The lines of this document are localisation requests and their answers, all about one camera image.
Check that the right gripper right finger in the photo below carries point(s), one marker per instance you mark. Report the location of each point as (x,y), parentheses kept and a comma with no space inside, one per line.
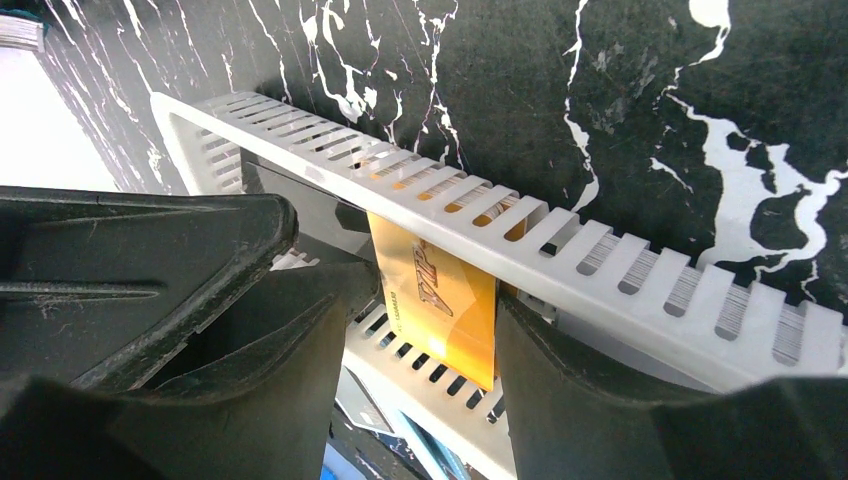
(575,413)

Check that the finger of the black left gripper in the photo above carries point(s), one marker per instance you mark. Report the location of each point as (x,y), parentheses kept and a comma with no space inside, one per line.
(100,290)

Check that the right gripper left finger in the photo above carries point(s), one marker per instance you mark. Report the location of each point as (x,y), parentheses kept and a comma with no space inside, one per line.
(259,407)

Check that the white plastic basket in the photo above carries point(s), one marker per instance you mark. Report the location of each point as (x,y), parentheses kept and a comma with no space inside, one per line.
(692,327)

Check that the orange credit card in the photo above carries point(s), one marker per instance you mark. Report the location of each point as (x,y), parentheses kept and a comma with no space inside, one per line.
(432,227)

